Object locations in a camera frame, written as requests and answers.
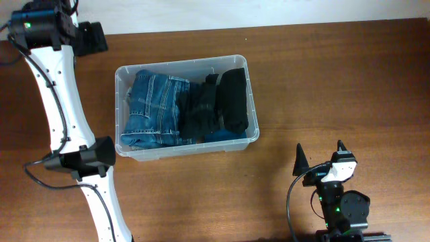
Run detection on black garment with tape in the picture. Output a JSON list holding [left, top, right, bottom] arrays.
[[206, 68, 249, 134]]

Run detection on dark blue jeans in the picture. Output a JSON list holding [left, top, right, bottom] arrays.
[[120, 69, 196, 149]]

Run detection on teal blue garment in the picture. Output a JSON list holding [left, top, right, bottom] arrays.
[[204, 129, 247, 143]]

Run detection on clear plastic storage bin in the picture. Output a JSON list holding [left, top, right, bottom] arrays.
[[115, 54, 260, 161]]

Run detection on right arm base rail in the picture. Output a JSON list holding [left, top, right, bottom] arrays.
[[315, 231, 392, 242]]

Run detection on light blue jeans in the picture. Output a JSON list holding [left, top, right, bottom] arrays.
[[125, 87, 134, 106]]

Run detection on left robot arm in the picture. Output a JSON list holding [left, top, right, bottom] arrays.
[[5, 0, 134, 241]]

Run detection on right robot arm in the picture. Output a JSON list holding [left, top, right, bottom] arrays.
[[287, 140, 370, 241]]

